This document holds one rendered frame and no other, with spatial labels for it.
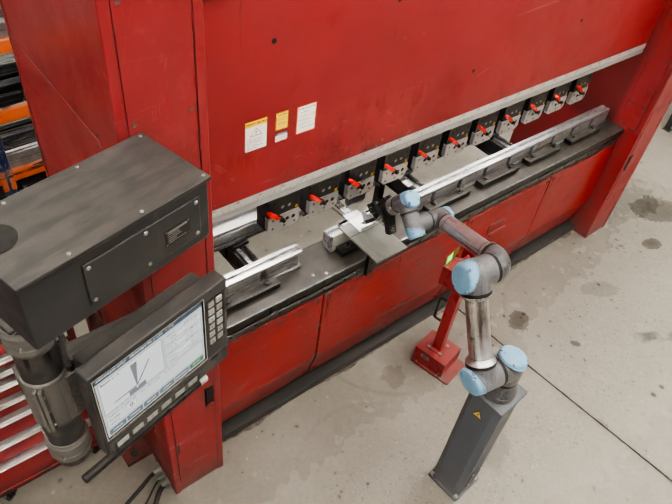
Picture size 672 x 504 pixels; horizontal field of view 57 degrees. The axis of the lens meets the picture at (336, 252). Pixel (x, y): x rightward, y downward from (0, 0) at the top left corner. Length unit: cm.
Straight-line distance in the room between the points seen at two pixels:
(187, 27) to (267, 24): 45
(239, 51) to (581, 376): 278
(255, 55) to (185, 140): 42
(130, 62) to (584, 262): 366
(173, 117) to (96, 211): 37
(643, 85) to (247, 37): 287
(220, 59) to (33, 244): 84
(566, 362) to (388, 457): 128
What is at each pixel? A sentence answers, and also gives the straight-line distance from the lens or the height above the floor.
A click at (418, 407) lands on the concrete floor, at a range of 346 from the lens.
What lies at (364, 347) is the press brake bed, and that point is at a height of 5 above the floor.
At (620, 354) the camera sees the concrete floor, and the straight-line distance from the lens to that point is 416.
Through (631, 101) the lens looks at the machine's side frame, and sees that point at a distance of 435.
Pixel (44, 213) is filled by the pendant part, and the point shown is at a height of 195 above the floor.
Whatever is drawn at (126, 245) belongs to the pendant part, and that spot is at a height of 189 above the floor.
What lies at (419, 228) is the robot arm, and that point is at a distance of 250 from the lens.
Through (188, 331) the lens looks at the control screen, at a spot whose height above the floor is 150.
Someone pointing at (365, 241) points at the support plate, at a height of 100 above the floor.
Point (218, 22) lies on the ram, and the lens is 188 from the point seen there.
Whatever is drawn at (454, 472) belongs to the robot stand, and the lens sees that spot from 311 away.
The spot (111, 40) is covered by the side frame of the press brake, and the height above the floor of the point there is 220.
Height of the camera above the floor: 285
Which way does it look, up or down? 44 degrees down
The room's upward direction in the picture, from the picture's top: 8 degrees clockwise
